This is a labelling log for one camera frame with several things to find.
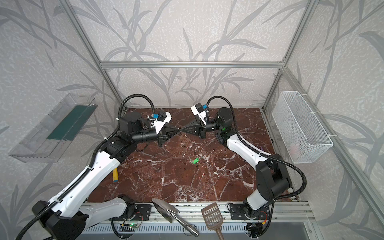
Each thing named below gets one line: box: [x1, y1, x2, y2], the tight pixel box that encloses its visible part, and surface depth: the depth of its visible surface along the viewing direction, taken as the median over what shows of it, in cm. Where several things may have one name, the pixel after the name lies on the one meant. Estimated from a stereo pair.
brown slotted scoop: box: [201, 202, 225, 240], surface depth 72 cm
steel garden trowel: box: [151, 198, 200, 238], surface depth 74 cm
